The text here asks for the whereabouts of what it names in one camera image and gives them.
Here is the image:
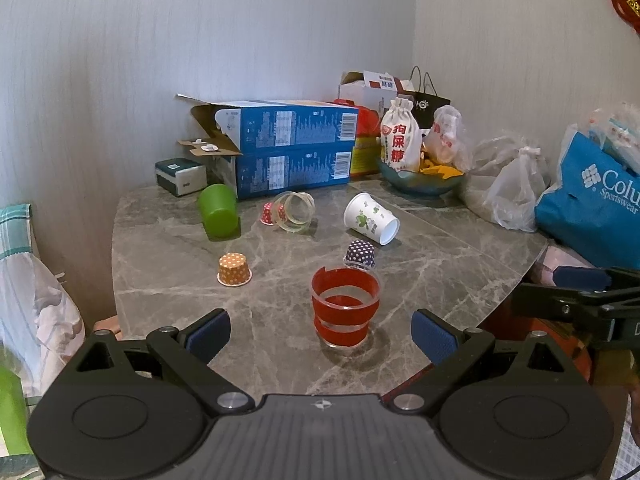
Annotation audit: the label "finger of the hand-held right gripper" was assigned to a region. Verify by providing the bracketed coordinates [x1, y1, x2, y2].
[552, 265, 640, 292]
[511, 283, 618, 332]

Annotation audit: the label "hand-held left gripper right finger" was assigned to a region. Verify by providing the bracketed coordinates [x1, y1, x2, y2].
[386, 309, 587, 412]

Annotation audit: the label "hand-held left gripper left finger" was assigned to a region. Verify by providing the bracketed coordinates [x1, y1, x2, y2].
[75, 309, 254, 416]

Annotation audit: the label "orange polka dot cup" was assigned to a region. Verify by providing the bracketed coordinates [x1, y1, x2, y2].
[217, 253, 253, 287]

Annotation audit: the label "red striped glass cup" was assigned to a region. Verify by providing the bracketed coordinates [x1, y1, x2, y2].
[311, 266, 381, 351]

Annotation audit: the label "dark blue polka dot cup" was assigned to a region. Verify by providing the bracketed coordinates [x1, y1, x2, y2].
[343, 240, 377, 271]

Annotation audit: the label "green plastic cup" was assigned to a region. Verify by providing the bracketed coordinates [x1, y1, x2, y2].
[196, 183, 242, 241]

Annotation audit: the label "white paper cup green print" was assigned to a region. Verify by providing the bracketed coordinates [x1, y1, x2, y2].
[343, 192, 401, 246]

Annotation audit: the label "clear glass cup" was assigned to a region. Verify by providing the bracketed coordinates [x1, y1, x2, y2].
[272, 190, 316, 235]

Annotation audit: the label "pink cloth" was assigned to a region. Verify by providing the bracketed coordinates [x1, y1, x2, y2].
[529, 244, 603, 287]

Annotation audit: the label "red stool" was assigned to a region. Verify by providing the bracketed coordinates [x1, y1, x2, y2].
[486, 305, 598, 387]

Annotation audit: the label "blue shopping bag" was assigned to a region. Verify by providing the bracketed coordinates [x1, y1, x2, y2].
[534, 130, 640, 268]

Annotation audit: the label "white plastic bag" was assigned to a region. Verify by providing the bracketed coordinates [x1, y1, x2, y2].
[462, 130, 553, 233]

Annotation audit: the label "clear plastic bag of packets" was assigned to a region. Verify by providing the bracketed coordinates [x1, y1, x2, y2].
[565, 102, 640, 176]

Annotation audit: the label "dark glass bowl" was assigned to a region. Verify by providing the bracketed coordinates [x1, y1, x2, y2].
[377, 157, 467, 197]

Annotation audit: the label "small white green box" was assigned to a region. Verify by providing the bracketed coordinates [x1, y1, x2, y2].
[154, 157, 208, 197]

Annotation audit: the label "orange snack packets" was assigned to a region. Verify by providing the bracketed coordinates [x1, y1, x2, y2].
[419, 152, 466, 182]

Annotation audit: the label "white cloth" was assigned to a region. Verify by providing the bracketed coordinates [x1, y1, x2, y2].
[0, 250, 87, 396]

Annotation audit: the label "clear bag of snacks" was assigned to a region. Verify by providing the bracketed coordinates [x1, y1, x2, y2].
[424, 105, 473, 171]

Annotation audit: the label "yellow box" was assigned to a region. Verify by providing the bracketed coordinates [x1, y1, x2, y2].
[350, 135, 383, 178]

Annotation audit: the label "green bag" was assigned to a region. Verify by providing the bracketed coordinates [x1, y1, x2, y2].
[0, 364, 33, 458]

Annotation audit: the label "green checkered cloth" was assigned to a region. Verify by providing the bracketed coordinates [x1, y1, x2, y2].
[0, 203, 37, 261]

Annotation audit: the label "black paper bag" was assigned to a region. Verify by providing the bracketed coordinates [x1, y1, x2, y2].
[400, 65, 452, 131]

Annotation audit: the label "red packet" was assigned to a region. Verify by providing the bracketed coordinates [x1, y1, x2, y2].
[357, 106, 383, 138]

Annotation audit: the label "blue carton with open flap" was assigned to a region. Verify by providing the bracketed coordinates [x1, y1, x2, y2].
[176, 93, 360, 157]

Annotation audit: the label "white red carton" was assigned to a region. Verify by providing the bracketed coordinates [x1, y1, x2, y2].
[336, 70, 411, 111]

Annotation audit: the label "white drawstring pouch red print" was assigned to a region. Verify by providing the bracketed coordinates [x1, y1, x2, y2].
[380, 97, 422, 173]

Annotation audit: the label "red wall ornament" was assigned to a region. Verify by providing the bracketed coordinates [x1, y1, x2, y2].
[610, 0, 640, 37]

